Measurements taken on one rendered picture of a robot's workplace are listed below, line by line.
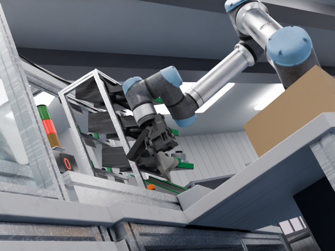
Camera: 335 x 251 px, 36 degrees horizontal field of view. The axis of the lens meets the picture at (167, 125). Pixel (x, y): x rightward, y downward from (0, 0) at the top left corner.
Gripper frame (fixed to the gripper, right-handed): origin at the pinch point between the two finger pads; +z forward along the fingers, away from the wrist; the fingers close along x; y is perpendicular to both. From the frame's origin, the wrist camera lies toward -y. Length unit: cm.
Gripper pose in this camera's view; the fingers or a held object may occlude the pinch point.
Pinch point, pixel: (166, 177)
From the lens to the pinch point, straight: 160.8
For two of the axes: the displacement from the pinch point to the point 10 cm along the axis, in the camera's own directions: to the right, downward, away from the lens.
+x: 3.7, 2.1, 9.0
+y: 8.4, -4.8, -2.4
